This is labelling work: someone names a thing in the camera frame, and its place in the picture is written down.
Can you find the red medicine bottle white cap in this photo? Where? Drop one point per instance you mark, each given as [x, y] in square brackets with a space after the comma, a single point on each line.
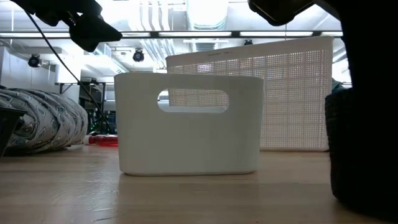
[105, 140]

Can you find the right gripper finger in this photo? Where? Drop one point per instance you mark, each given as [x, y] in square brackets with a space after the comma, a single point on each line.
[280, 12]
[385, 46]

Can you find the grey patterned cloth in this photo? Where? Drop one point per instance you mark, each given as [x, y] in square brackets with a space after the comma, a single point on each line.
[46, 121]

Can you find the small white plastic bin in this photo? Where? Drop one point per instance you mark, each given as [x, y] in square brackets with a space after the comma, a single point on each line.
[186, 140]

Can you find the small black mesh basket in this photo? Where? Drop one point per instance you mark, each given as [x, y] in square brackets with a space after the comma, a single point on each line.
[6, 130]

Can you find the black ceiling spotlight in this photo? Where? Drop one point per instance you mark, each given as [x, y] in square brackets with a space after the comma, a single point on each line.
[138, 56]
[34, 61]

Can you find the large white perforated basket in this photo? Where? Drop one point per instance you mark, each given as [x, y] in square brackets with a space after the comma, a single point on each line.
[295, 109]

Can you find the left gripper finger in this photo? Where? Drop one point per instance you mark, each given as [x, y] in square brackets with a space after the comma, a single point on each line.
[93, 34]

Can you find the black ceiling light rail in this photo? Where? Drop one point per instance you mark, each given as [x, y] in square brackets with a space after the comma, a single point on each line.
[154, 33]

